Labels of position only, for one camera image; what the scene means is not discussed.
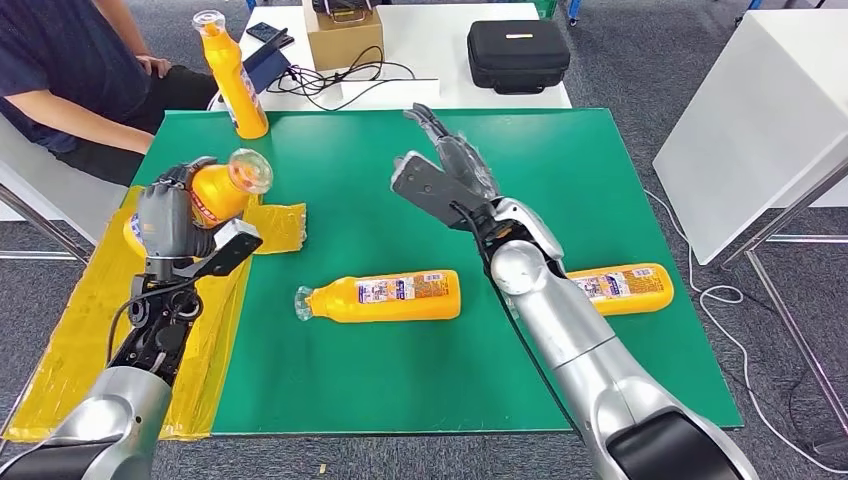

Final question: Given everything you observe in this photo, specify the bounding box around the person's left hand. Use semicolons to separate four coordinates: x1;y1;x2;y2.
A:
135;54;174;79

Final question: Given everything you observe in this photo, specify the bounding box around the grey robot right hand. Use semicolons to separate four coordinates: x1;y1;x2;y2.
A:
402;102;503;201

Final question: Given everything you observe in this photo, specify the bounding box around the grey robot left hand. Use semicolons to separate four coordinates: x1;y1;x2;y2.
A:
135;156;220;261

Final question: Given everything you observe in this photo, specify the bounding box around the orange detergent bottle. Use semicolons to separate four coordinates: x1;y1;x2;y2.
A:
122;148;274;261
192;9;270;141
294;269;462;325
566;262;676;317

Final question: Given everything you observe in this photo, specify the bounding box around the person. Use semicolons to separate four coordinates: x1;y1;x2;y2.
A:
0;0;220;187

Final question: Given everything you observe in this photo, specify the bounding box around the green table mat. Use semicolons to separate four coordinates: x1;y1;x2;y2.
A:
129;107;745;439

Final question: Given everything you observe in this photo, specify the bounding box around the black smartphone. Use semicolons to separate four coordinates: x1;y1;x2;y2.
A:
246;22;296;49

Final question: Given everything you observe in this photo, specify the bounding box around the black carrying case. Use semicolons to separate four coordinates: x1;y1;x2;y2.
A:
466;19;572;96

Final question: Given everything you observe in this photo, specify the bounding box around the white bench with metal legs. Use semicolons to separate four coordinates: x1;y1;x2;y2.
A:
0;119;130;266

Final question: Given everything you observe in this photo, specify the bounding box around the yellow plastic sheet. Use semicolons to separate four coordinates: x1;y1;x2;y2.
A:
3;168;309;443

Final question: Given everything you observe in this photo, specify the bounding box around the cardboard box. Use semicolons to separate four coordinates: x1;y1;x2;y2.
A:
303;0;386;73

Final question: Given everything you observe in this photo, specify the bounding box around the white table with metal legs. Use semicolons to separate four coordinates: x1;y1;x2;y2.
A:
652;9;848;458

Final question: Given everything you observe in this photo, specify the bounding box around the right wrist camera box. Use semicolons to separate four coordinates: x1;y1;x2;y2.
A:
390;150;495;232

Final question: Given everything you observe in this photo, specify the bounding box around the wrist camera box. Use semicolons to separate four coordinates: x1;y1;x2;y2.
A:
175;218;264;280
390;150;495;232

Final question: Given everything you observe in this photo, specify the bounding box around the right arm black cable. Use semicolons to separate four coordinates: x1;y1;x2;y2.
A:
452;201;584;432

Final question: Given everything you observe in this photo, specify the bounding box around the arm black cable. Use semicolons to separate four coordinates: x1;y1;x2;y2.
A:
452;201;584;432
105;274;200;369

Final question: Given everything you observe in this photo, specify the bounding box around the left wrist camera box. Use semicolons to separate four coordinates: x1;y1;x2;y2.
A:
175;218;264;280

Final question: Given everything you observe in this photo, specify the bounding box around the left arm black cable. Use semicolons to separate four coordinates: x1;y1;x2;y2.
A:
105;274;200;369

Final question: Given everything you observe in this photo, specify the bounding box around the black cable bundle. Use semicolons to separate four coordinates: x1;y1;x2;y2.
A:
268;46;417;113

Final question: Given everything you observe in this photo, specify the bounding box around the black device with handle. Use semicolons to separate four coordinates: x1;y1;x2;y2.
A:
312;0;376;24

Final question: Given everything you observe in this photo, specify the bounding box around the white floor cable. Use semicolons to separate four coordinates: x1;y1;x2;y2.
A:
645;190;848;478

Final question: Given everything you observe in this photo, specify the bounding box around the black floor cable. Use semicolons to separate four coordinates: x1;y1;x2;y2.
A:
786;367;848;458

